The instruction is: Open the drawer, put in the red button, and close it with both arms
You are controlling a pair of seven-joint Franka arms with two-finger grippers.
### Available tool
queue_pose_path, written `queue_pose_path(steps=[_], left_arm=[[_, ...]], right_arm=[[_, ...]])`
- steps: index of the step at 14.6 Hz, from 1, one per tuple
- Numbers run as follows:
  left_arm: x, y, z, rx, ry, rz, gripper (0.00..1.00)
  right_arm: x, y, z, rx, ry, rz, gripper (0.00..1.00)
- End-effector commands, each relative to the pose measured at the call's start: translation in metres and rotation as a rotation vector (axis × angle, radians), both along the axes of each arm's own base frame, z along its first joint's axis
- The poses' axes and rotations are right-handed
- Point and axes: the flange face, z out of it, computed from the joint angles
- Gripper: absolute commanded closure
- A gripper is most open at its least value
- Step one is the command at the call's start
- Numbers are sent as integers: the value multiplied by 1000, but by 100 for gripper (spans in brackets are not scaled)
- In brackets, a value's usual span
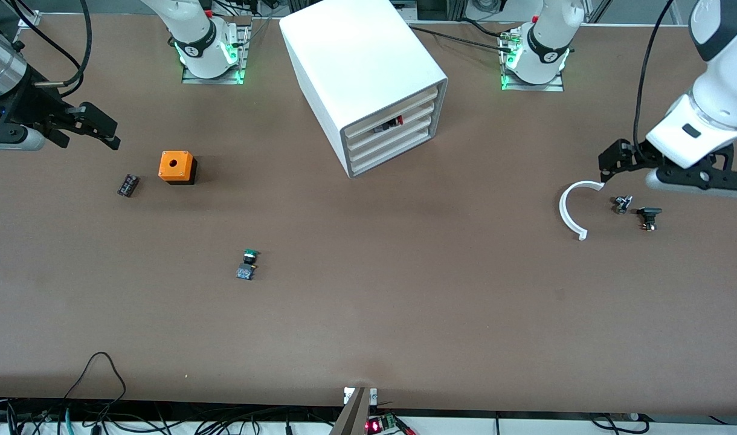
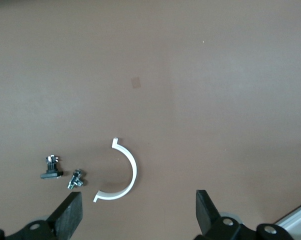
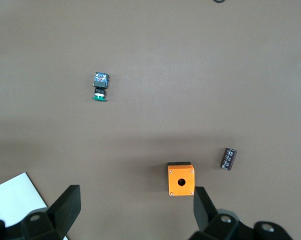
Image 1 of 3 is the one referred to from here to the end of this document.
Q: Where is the white curved plastic arc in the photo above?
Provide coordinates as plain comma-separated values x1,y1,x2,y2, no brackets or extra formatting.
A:
559,180,607,241

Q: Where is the circuit board with red LED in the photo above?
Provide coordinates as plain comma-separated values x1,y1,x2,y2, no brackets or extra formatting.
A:
365,414,401,434

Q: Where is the black selector switch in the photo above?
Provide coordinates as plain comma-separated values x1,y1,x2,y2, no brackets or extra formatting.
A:
637,207,663,232

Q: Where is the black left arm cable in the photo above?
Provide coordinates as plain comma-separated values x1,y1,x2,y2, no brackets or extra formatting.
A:
633,0,677,158

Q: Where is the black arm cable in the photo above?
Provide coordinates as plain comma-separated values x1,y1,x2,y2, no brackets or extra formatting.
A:
633,0,677,158
9,0,92,88

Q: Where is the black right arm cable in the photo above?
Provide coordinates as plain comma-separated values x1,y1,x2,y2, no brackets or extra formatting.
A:
9,0,92,88

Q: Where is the orange button enclosure box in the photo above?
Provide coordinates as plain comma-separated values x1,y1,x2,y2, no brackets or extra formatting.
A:
158,151,198,185

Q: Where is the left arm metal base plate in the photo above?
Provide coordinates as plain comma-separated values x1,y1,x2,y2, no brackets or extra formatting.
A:
500,27,565,92

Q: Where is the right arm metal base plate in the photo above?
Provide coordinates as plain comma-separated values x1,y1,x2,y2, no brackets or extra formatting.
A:
181,24,251,85

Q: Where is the black cable on table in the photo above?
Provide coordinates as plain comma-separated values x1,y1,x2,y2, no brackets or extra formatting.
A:
408,24,517,55

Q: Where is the green push button switch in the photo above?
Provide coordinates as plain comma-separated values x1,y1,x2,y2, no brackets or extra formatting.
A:
236,249,260,282

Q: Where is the black looped cable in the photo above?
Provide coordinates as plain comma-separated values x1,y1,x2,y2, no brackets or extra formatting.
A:
63,352,127,402

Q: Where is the metal camera bracket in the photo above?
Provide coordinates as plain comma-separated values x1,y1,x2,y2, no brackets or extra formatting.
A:
329,387,378,435

